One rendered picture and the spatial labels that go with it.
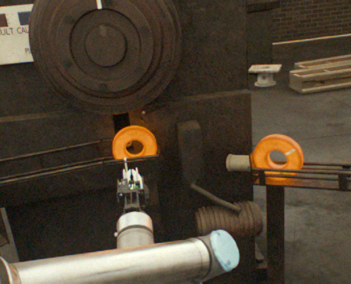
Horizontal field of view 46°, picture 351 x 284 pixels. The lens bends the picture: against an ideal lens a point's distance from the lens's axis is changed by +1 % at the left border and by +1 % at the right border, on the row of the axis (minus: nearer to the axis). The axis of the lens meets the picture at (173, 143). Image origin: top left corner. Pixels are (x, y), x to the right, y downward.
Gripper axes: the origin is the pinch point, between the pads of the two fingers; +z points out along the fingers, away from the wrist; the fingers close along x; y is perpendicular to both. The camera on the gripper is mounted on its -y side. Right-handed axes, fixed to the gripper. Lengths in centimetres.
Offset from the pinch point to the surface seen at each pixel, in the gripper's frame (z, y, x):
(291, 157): 3, -4, -50
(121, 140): 22.4, -4.2, 3.2
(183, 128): 21.8, -1.7, -18.7
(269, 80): 317, -176, -155
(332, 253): 19, -85, -86
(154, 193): 13.3, -23.0, -5.9
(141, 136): 22.8, -3.7, -3.7
